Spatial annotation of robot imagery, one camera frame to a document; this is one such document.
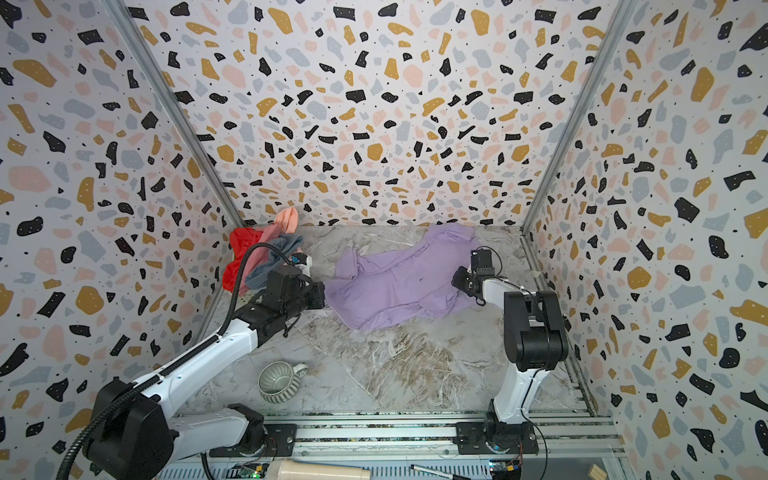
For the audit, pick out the beige cylinder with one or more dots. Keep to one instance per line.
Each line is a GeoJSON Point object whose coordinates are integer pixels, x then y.
{"type": "Point", "coordinates": [286, 469]}

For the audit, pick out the red t shirt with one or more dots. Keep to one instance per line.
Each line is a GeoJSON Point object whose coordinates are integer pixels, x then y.
{"type": "Point", "coordinates": [240, 241]}

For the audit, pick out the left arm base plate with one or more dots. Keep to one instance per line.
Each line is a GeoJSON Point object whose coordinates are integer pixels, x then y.
{"type": "Point", "coordinates": [263, 441]}

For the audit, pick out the salmon t shirt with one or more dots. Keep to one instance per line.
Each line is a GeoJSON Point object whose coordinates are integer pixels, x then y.
{"type": "Point", "coordinates": [287, 220]}

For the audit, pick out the green circuit board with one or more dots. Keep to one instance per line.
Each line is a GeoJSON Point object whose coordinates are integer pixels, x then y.
{"type": "Point", "coordinates": [249, 470]}

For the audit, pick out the right corner aluminium post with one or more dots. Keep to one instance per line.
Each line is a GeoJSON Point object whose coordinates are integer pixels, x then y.
{"type": "Point", "coordinates": [617, 25]}

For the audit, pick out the left corner aluminium post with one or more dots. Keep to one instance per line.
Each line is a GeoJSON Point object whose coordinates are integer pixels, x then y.
{"type": "Point", "coordinates": [120, 16]}

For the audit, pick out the grey ribbed ceramic mug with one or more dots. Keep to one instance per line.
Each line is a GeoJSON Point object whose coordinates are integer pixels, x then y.
{"type": "Point", "coordinates": [280, 381]}

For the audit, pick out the small wooden block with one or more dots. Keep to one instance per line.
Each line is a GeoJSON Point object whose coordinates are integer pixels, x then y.
{"type": "Point", "coordinates": [597, 473]}

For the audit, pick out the corner aluminium post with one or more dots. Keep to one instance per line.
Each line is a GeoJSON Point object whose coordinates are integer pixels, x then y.
{"type": "Point", "coordinates": [617, 25]}
{"type": "Point", "coordinates": [120, 16]}

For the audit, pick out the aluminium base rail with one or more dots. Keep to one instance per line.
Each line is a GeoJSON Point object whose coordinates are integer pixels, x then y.
{"type": "Point", "coordinates": [447, 436]}

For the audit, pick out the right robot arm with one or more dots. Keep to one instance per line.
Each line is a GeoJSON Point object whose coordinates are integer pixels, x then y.
{"type": "Point", "coordinates": [534, 340]}

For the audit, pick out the grey blue t shirt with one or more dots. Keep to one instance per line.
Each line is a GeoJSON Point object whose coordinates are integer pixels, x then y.
{"type": "Point", "coordinates": [263, 260]}

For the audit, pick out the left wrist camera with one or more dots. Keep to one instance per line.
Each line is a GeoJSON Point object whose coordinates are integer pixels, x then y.
{"type": "Point", "coordinates": [303, 262]}

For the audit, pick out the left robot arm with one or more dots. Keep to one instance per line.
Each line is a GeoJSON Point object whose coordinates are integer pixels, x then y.
{"type": "Point", "coordinates": [135, 431]}

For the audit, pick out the black pen tool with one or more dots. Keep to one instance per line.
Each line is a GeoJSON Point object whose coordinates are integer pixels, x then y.
{"type": "Point", "coordinates": [433, 472]}

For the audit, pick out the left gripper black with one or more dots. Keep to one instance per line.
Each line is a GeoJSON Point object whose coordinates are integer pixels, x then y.
{"type": "Point", "coordinates": [315, 288]}

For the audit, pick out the lilac t shirt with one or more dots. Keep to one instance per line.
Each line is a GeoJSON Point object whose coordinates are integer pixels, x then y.
{"type": "Point", "coordinates": [386, 289]}

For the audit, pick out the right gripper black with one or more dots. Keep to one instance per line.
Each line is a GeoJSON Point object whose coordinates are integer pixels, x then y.
{"type": "Point", "coordinates": [464, 280]}

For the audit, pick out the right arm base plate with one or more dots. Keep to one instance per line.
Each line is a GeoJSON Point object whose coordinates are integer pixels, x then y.
{"type": "Point", "coordinates": [479, 438]}

